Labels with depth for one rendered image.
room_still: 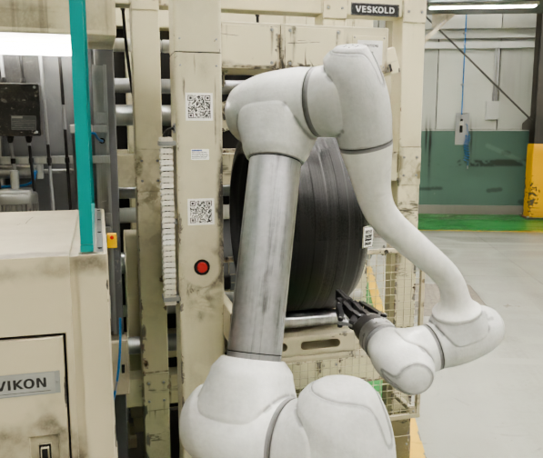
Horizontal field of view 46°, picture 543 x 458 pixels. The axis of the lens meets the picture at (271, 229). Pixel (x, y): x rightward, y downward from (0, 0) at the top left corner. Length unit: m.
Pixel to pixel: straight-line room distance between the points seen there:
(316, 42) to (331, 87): 1.02
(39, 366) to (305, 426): 0.41
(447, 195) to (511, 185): 1.06
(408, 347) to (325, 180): 0.56
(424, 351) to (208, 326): 0.74
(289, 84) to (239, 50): 0.91
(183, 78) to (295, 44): 0.49
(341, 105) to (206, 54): 0.72
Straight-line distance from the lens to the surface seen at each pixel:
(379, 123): 1.16
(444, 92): 11.26
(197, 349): 1.89
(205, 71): 1.79
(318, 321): 1.87
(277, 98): 1.19
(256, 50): 2.10
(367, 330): 1.45
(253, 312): 1.14
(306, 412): 1.04
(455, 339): 1.38
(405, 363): 1.32
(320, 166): 1.71
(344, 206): 1.70
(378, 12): 2.60
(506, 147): 11.40
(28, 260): 0.99
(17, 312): 1.01
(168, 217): 1.80
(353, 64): 1.14
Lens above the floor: 1.45
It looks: 9 degrees down
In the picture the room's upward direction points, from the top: straight up
